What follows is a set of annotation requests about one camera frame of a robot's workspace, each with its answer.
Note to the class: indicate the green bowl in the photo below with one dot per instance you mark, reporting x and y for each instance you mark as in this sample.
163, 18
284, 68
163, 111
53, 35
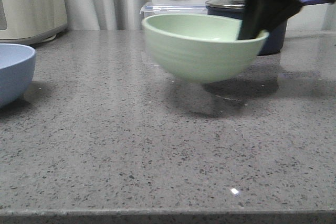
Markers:
198, 47

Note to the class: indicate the glass lid blue knob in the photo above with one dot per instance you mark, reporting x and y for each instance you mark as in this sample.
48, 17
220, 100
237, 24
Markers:
226, 4

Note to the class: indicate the cream toaster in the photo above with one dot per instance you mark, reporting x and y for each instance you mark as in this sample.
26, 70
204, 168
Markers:
31, 21

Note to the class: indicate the dark blue saucepan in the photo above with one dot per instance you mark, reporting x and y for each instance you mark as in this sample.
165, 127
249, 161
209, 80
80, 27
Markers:
275, 39

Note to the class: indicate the blue bowl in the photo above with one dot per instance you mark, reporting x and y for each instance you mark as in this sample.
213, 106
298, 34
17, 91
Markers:
17, 71

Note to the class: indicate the clear plastic food container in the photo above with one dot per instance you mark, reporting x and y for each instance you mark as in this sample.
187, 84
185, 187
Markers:
157, 8

